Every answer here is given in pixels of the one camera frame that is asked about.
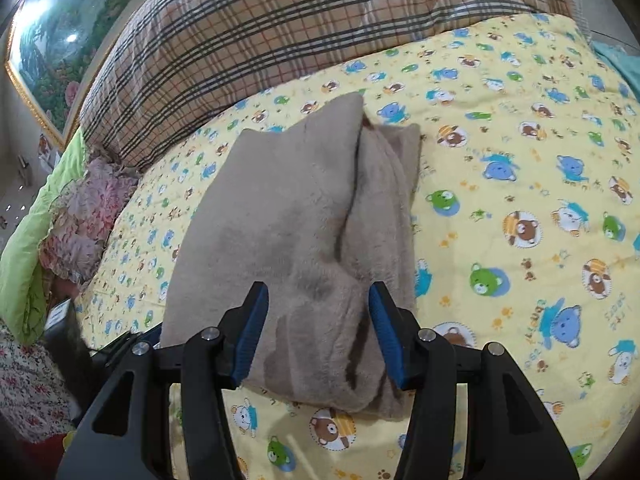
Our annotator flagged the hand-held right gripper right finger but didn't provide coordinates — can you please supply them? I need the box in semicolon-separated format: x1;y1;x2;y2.
369;281;581;480

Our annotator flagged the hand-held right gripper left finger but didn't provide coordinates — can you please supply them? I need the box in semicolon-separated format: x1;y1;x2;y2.
55;281;270;480

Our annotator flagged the beige knitted sweater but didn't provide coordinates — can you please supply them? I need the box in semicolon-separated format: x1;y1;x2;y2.
160;92;423;421

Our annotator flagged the light green quilt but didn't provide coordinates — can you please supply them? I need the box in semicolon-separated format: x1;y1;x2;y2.
0;127;88;346

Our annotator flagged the pink floral ruffled cloth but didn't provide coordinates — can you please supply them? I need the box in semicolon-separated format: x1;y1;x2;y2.
40;155;143;286

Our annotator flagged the yellow bear-print blanket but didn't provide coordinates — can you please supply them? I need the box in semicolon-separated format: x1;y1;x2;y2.
80;10;640;480

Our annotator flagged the gold-framed landscape painting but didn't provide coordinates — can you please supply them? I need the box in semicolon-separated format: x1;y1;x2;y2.
5;0;196;146

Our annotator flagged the plaid beige pillow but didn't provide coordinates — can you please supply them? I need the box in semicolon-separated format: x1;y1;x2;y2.
80;0;571;171

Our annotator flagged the teal cloth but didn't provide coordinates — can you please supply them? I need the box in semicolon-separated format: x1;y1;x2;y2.
592;40;640;98

